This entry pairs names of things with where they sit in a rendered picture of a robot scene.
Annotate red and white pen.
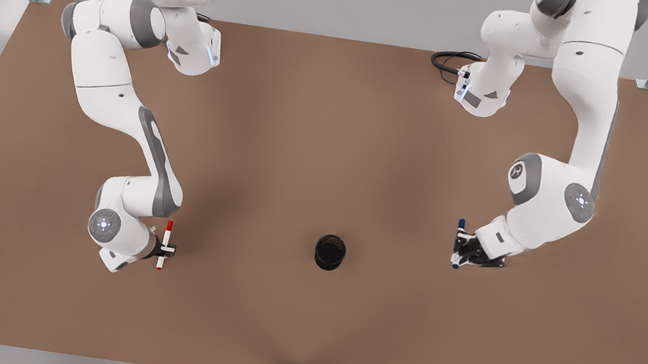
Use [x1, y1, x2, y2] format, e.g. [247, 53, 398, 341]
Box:
[156, 220, 174, 272]

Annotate blue and white pen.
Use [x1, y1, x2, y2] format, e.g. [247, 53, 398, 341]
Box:
[450, 217, 468, 271]

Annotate black round pen holder cup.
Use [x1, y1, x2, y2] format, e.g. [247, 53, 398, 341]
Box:
[312, 233, 349, 274]

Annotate black cable loop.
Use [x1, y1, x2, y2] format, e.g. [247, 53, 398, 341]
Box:
[427, 46, 486, 91]

